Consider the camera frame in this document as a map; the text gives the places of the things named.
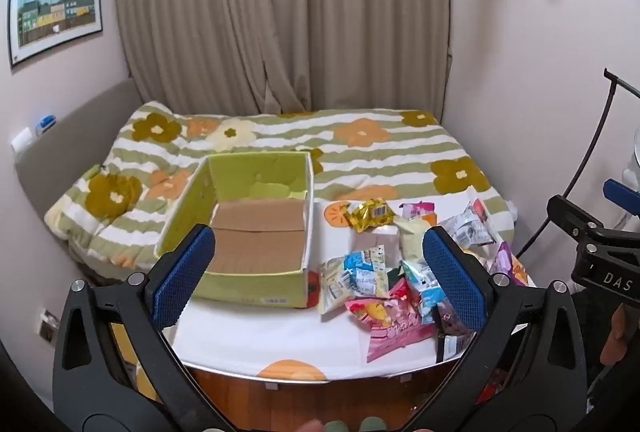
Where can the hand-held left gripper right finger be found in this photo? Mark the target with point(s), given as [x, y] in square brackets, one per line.
[452, 277]

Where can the person's right hand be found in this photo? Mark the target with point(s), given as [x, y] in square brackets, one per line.
[615, 332]

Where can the dark snack packet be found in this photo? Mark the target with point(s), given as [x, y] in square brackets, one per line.
[450, 342]

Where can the silver snack packet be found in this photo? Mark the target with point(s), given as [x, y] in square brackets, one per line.
[470, 224]

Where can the green cardboard box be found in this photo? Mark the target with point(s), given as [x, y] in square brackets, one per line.
[260, 232]

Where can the beige curtain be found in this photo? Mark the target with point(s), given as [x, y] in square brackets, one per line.
[280, 12]

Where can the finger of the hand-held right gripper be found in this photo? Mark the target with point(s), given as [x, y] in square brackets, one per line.
[570, 214]
[622, 194]

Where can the black curved rod stand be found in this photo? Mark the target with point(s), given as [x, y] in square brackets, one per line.
[590, 162]

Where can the framed wall poster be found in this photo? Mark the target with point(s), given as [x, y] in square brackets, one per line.
[55, 12]

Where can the blue white snack packet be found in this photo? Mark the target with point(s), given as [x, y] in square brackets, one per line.
[355, 282]
[425, 289]

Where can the white wall switch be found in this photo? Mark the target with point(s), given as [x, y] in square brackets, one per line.
[22, 140]

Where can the grey padded headboard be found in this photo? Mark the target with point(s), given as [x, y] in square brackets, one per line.
[75, 132]

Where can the purple snack packet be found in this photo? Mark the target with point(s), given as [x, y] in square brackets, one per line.
[507, 262]

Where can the wall socket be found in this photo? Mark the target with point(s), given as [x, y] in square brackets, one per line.
[47, 325]

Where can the gold snack packet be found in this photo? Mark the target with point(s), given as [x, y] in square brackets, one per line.
[370, 214]

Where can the floral striped blanket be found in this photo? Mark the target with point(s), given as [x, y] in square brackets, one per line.
[360, 147]

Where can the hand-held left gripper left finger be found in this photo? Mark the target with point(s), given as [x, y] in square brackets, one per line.
[185, 277]

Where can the blue white small device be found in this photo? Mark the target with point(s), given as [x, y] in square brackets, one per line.
[45, 123]

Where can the small pink white snack packet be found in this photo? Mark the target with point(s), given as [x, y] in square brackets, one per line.
[417, 209]

